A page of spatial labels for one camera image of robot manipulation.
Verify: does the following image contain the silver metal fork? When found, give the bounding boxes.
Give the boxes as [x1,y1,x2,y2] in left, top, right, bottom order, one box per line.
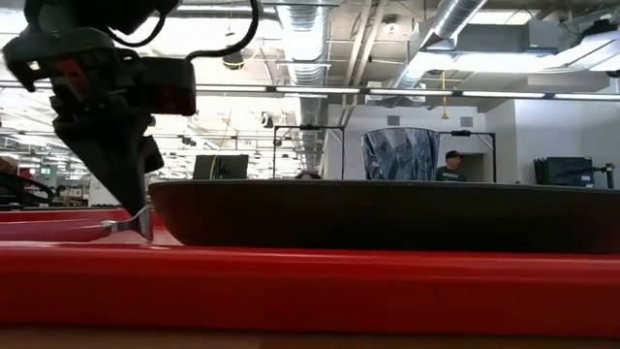
[100,205,156,242]

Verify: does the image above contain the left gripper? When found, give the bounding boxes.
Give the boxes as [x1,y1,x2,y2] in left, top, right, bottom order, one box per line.
[2,26,165,217]

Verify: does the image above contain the black ceiling fixture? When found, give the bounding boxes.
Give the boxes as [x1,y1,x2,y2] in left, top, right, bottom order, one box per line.
[222,50,246,72]

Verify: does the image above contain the white square pillar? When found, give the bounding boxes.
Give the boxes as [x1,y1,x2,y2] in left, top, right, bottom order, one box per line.
[88,167,120,207]

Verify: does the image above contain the black round plate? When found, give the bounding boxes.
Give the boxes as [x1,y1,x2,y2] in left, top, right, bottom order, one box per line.
[148,178,620,254]

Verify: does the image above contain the stacked black crates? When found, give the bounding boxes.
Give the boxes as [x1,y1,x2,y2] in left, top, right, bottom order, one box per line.
[533,155,596,188]

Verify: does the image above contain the red plastic tray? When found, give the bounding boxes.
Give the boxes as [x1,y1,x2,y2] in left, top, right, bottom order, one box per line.
[0,206,620,339]

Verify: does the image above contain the black computer monitor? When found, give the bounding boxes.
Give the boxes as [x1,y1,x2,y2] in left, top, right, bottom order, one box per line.
[192,153,250,181]

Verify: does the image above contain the grey rectangular air duct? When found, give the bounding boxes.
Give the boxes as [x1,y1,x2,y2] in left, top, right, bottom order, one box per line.
[454,18,563,55]

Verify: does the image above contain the round silver ventilation duct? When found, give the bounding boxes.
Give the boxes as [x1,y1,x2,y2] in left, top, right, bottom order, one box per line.
[276,3,336,180]
[387,0,489,91]

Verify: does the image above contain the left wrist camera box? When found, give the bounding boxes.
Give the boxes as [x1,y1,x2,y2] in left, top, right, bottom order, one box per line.
[143,56,198,117]

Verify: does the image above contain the long ceiling light strip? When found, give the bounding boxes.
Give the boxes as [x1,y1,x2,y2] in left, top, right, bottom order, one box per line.
[0,79,620,101]

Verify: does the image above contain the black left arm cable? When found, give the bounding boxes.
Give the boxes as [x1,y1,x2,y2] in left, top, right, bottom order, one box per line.
[186,0,262,62]

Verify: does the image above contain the dark translucent faceted cup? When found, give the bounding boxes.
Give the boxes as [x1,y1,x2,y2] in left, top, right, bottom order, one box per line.
[361,127,441,182]

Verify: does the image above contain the black curved cable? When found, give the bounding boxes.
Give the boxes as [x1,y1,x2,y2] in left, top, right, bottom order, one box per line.
[0,172,55,208]

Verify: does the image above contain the yellow hanging cord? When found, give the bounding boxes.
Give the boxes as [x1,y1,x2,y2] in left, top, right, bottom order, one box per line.
[439,71,450,121]

